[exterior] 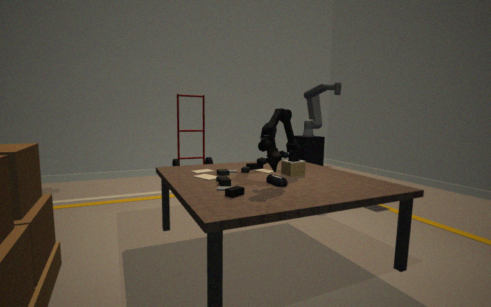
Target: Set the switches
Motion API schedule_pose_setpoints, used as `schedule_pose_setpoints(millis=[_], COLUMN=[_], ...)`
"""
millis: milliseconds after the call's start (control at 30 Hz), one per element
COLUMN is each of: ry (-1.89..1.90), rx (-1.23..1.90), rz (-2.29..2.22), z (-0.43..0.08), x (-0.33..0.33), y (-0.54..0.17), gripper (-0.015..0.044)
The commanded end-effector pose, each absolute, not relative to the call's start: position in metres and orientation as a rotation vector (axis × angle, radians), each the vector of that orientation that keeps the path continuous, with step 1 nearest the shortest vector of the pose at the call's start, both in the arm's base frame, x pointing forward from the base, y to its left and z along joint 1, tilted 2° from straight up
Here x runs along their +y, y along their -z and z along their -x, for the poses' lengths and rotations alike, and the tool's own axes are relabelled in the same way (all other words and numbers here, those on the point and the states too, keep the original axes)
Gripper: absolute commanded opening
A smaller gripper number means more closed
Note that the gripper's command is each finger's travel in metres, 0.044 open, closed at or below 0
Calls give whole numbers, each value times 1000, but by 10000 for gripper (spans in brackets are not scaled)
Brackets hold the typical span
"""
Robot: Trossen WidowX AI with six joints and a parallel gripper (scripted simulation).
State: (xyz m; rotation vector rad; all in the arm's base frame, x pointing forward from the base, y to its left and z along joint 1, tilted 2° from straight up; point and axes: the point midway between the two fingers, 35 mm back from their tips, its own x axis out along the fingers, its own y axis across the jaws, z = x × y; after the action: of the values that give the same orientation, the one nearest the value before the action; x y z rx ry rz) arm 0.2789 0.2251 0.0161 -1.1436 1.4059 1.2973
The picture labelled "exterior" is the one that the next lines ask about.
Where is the beige flat rectangular panel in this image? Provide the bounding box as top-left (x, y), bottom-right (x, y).
top-left (193, 174), bottom-right (217, 180)

